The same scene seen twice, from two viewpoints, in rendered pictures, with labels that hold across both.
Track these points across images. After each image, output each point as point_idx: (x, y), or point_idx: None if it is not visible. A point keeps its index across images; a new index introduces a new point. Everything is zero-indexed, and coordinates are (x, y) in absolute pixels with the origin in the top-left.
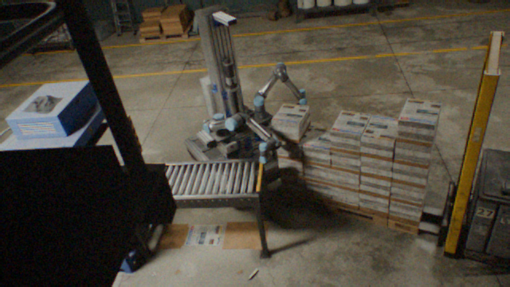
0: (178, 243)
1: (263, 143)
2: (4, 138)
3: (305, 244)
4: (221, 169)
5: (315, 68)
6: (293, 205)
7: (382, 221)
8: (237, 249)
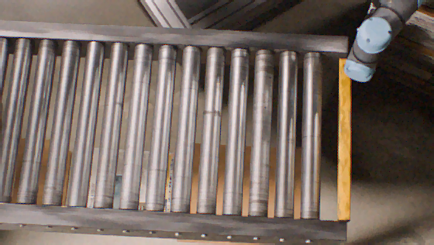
0: None
1: (376, 20)
2: None
3: (411, 239)
4: (196, 79)
5: None
6: (376, 94)
7: None
8: (222, 243)
